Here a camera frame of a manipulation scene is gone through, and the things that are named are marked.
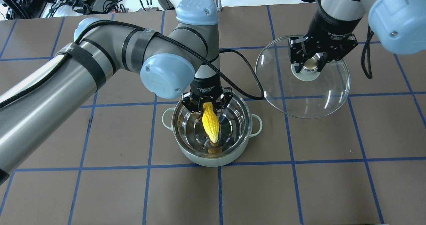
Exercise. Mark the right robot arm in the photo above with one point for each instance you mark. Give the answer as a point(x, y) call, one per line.
point(398, 24)

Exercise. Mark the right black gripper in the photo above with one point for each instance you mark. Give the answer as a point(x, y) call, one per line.
point(327, 30)

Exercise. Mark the glass pot lid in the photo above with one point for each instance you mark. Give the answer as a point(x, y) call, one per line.
point(308, 94)

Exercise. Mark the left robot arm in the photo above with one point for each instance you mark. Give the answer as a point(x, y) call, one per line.
point(183, 65)

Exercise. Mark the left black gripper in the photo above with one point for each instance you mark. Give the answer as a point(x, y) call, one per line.
point(206, 89)

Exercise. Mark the yellow corn cob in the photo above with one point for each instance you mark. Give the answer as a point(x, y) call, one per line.
point(210, 122)

